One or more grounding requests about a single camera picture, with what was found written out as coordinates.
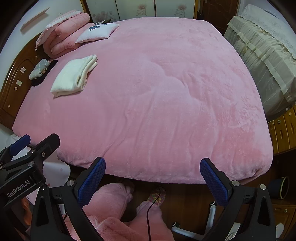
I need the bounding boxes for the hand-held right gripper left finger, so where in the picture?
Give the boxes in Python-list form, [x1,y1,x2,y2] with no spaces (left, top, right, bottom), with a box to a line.
[30,157,107,241]

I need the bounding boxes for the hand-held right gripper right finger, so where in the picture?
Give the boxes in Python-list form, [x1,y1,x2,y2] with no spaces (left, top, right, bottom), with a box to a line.
[199,158,277,241]

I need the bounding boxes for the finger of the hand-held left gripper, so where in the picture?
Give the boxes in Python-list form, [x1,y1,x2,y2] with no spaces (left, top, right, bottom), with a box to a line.
[2,133,61,171]
[0,135,31,164]

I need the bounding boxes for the white fuzzy cardigan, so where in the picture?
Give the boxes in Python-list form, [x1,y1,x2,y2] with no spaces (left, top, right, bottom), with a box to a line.
[50,54,98,98]

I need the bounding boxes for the person's pink pajama pants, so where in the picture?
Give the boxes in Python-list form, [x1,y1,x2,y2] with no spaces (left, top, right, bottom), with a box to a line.
[63,183,176,241]

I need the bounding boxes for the white bed sheet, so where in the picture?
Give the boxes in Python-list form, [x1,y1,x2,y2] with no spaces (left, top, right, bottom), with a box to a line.
[0,126,71,188]

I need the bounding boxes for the white chair base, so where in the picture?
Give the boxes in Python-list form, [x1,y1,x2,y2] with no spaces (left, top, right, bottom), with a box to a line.
[171,200,285,241]

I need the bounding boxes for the wooden headboard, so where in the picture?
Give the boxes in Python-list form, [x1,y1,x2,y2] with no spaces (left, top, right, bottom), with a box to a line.
[0,35,44,129]

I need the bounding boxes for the patterned slipper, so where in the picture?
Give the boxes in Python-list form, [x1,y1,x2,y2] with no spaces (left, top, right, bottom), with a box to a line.
[148,186,166,207]

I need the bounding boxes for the dark round bin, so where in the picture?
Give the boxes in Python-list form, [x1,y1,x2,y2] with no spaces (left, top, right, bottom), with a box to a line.
[269,176,289,199]

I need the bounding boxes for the grey patterned pouch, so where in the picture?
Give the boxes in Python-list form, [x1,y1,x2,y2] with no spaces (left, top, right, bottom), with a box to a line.
[29,59,51,80]

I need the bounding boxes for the low wooden cabinet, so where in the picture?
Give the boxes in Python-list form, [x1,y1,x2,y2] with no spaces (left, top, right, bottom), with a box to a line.
[270,199,296,241]

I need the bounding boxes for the wooden drawer cabinet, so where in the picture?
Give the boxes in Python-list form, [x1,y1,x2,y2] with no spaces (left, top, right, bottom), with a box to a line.
[267,108,296,154]

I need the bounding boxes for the pink plush bed blanket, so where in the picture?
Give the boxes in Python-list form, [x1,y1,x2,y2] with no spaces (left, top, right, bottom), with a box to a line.
[12,19,273,184]

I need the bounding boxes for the folded pink quilt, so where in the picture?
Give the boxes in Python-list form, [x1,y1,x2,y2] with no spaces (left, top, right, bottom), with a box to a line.
[35,10,91,58]

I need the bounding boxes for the white pillow with blue print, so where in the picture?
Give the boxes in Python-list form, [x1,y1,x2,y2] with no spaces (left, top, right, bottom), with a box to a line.
[75,23,121,44]

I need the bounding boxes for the dark wooden door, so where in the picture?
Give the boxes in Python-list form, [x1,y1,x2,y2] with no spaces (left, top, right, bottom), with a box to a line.
[199,0,241,35]

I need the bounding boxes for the floral sliding-door wardrobe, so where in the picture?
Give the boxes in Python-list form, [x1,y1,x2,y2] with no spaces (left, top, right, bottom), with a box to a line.
[80,0,199,24]

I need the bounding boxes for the black cable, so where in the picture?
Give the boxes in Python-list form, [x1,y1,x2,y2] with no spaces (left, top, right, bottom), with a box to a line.
[147,184,163,241]

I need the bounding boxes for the wooden wall shelf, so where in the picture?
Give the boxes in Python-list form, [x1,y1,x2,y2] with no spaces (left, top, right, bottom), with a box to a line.
[20,8,50,32]

